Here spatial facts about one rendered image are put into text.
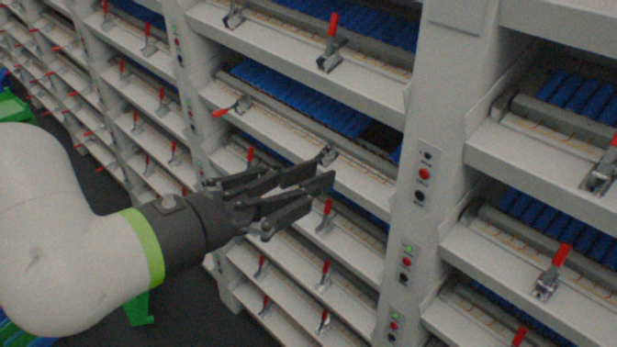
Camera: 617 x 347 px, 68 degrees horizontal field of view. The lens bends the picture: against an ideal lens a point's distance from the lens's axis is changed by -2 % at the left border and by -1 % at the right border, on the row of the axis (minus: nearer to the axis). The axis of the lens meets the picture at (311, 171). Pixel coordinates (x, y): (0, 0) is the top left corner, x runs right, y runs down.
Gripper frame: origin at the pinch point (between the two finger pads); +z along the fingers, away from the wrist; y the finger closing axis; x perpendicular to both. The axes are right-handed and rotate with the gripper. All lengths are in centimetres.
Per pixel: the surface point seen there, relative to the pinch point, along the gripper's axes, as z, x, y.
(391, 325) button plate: 19.9, 36.5, -10.9
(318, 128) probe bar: 19.6, 3.7, 16.5
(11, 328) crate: -31, 93, 88
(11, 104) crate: 16, 87, 247
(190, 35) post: 14, -6, 54
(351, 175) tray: 17.3, 7.7, 4.7
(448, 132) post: 11.5, -10.9, -13.7
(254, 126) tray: 15.8, 8.6, 31.5
